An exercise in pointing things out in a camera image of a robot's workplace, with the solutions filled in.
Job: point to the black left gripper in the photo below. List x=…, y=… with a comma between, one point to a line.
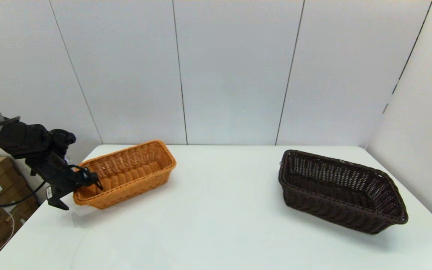
x=56, y=176

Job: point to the orange wicker basket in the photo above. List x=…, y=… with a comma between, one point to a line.
x=133, y=187

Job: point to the dark brown wicker basket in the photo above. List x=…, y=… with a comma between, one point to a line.
x=336, y=210

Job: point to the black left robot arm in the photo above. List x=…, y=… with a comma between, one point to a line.
x=17, y=138

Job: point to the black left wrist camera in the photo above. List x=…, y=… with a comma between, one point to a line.
x=63, y=138

